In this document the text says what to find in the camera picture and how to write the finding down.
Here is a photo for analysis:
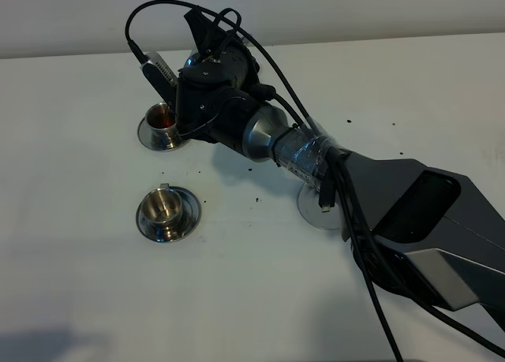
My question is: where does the far stainless steel teacup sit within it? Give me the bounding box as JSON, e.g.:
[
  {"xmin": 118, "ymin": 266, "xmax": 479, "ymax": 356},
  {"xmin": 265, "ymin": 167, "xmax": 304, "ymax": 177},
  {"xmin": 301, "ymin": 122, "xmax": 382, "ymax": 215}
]
[{"xmin": 144, "ymin": 103, "xmax": 177, "ymax": 137}]

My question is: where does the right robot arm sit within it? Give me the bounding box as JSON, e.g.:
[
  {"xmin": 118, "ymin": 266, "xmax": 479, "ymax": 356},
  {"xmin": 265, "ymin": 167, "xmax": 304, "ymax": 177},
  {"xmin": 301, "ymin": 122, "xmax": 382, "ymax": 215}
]
[{"xmin": 176, "ymin": 7, "xmax": 504, "ymax": 323}]

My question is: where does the stainless steel teacup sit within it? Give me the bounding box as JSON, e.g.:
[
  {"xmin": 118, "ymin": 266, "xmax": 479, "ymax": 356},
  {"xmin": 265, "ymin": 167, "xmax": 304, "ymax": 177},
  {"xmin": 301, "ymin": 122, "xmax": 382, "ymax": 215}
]
[
  {"xmin": 144, "ymin": 103, "xmax": 177, "ymax": 137},
  {"xmin": 140, "ymin": 183, "xmax": 183, "ymax": 226}
]

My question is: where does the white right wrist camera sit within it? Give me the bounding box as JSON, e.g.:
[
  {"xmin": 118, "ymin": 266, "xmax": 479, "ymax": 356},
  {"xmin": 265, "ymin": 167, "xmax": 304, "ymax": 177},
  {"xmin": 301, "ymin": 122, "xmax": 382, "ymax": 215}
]
[{"xmin": 140, "ymin": 52, "xmax": 178, "ymax": 110}]

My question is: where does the near steel saucer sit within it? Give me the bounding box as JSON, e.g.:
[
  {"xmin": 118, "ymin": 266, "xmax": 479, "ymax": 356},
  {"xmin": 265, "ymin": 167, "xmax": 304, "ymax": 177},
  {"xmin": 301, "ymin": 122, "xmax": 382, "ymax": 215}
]
[{"xmin": 136, "ymin": 185, "xmax": 201, "ymax": 243}]

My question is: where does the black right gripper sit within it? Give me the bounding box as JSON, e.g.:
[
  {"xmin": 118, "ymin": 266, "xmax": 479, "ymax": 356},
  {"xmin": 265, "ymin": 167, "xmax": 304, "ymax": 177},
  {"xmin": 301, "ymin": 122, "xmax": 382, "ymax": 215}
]
[{"xmin": 175, "ymin": 10, "xmax": 259, "ymax": 137}]

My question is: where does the steel teapot saucer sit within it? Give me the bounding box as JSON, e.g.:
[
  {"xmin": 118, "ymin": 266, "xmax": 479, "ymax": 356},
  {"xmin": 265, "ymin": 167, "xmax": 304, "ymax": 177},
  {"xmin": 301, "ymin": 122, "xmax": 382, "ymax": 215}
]
[{"xmin": 297, "ymin": 183, "xmax": 342, "ymax": 231}]

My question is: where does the far steel saucer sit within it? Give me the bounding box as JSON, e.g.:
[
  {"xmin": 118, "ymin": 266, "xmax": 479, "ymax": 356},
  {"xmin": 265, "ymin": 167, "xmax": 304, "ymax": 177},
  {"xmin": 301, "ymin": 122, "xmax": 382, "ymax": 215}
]
[{"xmin": 137, "ymin": 118, "xmax": 189, "ymax": 151}]

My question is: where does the near stainless steel teacup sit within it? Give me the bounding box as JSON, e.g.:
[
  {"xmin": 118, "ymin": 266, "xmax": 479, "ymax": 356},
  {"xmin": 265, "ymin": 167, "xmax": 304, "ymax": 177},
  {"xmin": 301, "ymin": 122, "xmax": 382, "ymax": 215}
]
[{"xmin": 140, "ymin": 183, "xmax": 183, "ymax": 226}]

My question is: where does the stainless steel teapot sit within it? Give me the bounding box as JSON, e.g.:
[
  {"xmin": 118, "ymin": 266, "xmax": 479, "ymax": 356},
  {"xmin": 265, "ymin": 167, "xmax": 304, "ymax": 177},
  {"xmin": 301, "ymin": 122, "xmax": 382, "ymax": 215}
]
[{"xmin": 184, "ymin": 50, "xmax": 221, "ymax": 68}]

